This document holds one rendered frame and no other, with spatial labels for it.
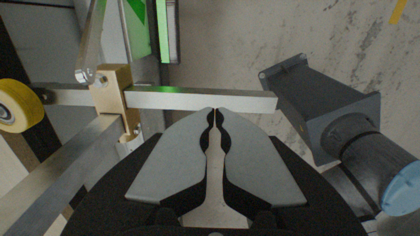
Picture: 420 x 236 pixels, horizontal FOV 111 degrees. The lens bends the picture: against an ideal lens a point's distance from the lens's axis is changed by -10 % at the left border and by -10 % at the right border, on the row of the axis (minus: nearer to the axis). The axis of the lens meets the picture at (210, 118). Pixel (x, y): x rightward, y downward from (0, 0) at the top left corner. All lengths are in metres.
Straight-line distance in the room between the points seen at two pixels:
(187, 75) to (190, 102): 0.88
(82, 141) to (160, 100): 0.12
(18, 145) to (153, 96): 0.27
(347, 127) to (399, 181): 0.20
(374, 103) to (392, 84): 0.96
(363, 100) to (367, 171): 0.25
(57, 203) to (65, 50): 0.40
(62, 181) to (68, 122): 0.33
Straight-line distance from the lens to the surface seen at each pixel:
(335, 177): 0.60
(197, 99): 0.26
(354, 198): 0.60
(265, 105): 0.28
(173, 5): 0.40
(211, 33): 1.09
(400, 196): 0.59
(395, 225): 3.22
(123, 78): 0.30
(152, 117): 0.48
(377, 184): 0.60
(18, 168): 0.48
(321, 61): 1.31
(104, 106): 0.31
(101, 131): 0.27
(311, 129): 0.68
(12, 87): 0.36
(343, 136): 0.67
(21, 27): 0.48
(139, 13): 0.37
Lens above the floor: 1.09
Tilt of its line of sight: 60 degrees down
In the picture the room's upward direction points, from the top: 177 degrees counter-clockwise
